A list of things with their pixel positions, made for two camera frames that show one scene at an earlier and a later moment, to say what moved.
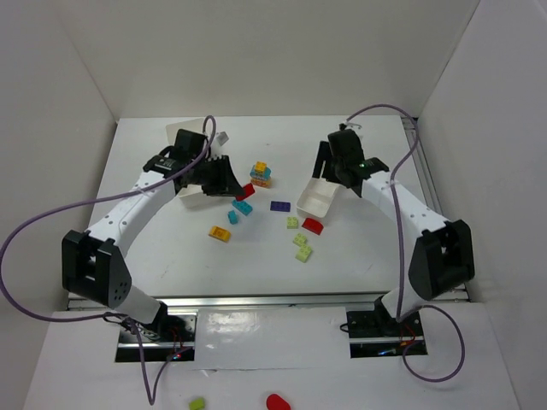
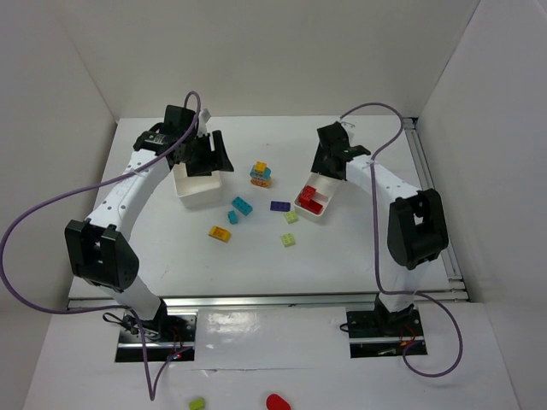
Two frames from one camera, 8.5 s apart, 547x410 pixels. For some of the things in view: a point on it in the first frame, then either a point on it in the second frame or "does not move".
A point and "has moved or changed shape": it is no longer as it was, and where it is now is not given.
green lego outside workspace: (197, 404) does not move
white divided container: (317, 196) does not move
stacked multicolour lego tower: (260, 174) does not move
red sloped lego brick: (248, 190) to (307, 194)
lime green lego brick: (292, 222) has moved or changed shape
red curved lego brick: (313, 225) to (314, 207)
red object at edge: (275, 402) does not move
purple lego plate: (280, 206) does not move
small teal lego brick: (232, 216) does not move
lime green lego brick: (300, 239) to (288, 239)
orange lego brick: (220, 233) does not move
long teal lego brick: (243, 207) does not move
